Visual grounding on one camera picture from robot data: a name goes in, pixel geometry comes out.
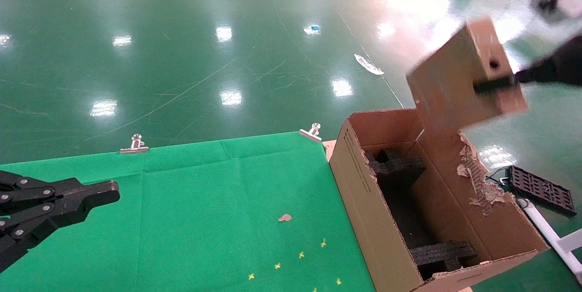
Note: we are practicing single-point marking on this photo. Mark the green table cloth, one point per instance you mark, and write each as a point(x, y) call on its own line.
point(182, 210)

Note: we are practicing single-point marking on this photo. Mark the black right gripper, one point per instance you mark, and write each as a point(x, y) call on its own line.
point(559, 67)

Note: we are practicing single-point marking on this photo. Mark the flat cardboard sheet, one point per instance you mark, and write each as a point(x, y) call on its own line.
point(329, 148)

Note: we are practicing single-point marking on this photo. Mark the large open cardboard carton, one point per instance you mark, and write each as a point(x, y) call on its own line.
point(363, 201)

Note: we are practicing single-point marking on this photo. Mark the small cardboard box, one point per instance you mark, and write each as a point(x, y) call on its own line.
point(454, 83)

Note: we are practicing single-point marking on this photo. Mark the black grid tray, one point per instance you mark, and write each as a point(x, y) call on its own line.
point(541, 189)

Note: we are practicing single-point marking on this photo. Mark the silver binder clip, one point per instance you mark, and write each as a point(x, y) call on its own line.
point(312, 132)
point(134, 146)

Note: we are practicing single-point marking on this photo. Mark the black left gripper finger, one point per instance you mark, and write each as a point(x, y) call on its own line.
point(91, 191)
point(41, 224)

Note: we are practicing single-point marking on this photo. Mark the blue floor scrap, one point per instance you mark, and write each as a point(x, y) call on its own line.
point(313, 29)

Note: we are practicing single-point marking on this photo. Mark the black foam insert block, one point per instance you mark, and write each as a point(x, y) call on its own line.
point(395, 164)
point(443, 255)

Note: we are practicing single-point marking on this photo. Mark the white paper scrap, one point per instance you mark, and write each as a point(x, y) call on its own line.
point(368, 65)

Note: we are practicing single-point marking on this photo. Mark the white tubular frame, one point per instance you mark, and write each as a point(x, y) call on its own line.
point(552, 235)

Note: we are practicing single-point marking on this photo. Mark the small torn cardboard scrap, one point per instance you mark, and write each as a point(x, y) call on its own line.
point(285, 217)

